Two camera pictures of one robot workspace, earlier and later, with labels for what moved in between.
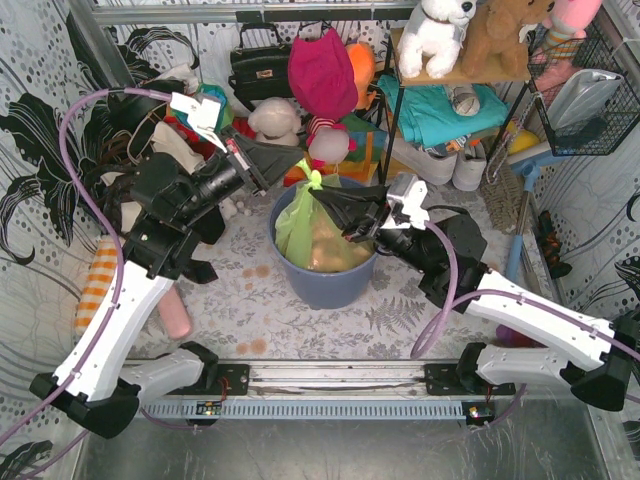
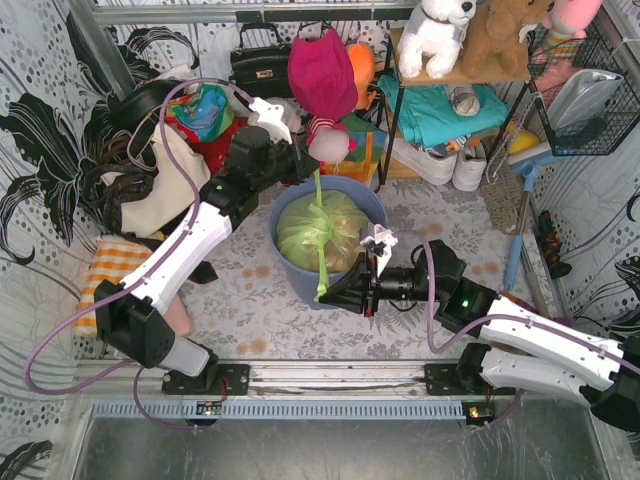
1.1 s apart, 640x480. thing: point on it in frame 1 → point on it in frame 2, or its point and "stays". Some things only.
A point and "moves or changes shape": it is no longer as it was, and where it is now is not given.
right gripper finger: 348,202 → 349,290
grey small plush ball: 464,99 stays
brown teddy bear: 492,49 stays
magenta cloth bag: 322,74 stays
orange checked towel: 101,275 stays
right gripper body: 373,218 → 370,284
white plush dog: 434,31 stays
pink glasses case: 176,315 stays
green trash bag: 308,234 moves or changes shape
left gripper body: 248,168 → 298,161
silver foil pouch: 580,96 stays
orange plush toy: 363,60 stays
